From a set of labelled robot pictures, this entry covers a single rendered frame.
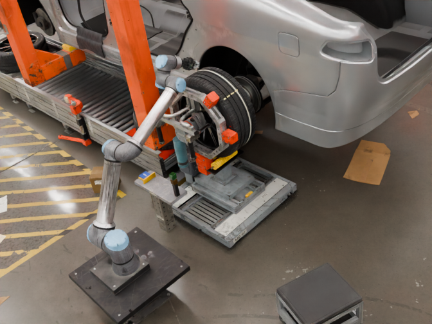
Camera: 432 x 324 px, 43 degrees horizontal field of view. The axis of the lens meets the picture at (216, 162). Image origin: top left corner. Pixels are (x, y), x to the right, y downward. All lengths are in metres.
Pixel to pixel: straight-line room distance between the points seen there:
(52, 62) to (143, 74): 2.01
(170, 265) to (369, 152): 2.17
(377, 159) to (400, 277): 1.30
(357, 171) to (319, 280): 1.54
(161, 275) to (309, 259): 1.10
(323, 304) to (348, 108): 1.23
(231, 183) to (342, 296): 1.46
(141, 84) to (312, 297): 1.94
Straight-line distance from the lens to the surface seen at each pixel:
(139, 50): 4.03
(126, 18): 3.91
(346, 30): 3.40
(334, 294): 3.46
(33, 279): 4.50
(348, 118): 3.67
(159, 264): 3.81
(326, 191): 4.63
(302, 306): 3.40
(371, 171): 4.84
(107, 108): 5.68
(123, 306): 3.64
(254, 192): 4.42
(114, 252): 3.62
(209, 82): 3.90
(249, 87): 4.20
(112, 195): 3.64
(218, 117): 3.85
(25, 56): 5.80
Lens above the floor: 3.05
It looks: 37 degrees down
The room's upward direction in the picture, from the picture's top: 9 degrees counter-clockwise
